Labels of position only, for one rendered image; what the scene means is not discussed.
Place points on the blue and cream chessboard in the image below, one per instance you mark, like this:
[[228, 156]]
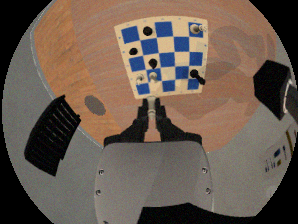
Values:
[[176, 49]]

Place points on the white chess bishop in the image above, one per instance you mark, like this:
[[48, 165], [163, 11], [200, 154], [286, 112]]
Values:
[[151, 104]]

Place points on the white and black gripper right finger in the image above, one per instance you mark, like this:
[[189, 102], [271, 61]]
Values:
[[170, 131]]

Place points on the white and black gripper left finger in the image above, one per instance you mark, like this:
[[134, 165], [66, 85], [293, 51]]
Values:
[[134, 132]]

